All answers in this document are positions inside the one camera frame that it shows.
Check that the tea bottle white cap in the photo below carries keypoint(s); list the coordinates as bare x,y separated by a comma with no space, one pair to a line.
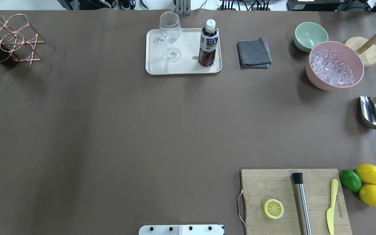
209,36

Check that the copper wire bottle basket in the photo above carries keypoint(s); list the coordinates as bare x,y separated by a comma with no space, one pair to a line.
18,42

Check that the cream serving tray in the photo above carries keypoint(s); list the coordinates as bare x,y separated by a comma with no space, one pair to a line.
188,44

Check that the clear wine glass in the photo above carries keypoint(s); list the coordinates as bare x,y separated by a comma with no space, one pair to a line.
170,30

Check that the grey folded cloth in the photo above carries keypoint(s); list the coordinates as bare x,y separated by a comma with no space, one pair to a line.
254,54

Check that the bamboo cutting board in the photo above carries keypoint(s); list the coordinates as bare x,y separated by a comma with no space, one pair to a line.
259,185

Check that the half lemon slice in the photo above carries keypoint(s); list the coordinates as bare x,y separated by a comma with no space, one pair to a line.
273,209

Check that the steel muddler black tip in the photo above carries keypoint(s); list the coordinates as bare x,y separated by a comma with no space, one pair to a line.
303,209

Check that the green ceramic bowl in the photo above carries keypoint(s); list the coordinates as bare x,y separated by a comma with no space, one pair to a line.
309,34

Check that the pink bowl with ice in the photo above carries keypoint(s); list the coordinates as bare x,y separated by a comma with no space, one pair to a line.
334,66

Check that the yellow plastic knife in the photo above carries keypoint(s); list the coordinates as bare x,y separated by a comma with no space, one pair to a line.
331,210

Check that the green lime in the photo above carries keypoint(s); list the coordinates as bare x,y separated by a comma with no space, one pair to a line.
350,180

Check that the yellow lemon upper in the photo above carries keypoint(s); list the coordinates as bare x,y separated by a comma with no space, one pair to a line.
367,173

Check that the yellow lemon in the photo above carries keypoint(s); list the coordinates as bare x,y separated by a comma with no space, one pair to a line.
367,173
367,194

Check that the wooden mug tree stand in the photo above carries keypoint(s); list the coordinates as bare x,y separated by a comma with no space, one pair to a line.
365,48

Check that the yellow lemon lower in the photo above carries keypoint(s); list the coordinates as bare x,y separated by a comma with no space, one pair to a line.
367,194

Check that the aluminium frame post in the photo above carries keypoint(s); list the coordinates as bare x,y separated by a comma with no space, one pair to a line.
183,7

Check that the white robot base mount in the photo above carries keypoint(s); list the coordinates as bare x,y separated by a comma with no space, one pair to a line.
193,229

